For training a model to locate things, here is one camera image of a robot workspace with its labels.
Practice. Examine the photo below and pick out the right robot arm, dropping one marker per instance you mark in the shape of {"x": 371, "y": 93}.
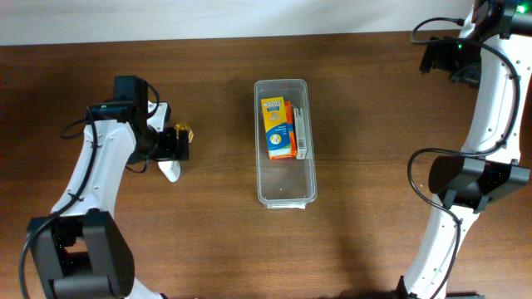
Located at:
{"x": 492, "y": 53}

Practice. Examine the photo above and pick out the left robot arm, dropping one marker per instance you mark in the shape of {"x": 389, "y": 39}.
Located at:
{"x": 78, "y": 250}

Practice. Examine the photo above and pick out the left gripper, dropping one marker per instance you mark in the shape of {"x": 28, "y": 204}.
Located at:
{"x": 169, "y": 151}

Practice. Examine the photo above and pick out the orange medicine box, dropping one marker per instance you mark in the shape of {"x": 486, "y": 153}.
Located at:
{"x": 291, "y": 133}

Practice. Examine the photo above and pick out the white spray bottle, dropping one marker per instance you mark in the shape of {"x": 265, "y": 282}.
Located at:
{"x": 170, "y": 169}

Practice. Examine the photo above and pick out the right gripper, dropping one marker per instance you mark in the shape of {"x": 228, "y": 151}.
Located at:
{"x": 441, "y": 61}

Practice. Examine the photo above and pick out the clear plastic container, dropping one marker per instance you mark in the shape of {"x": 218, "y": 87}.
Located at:
{"x": 286, "y": 182}

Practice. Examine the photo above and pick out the small gold-lid jar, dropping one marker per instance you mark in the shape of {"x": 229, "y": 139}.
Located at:
{"x": 183, "y": 128}

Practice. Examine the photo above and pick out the yellow Woods medicine box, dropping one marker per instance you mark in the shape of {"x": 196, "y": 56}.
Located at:
{"x": 275, "y": 125}

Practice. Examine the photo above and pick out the white Panadol box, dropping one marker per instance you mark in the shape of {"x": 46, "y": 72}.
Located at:
{"x": 300, "y": 133}

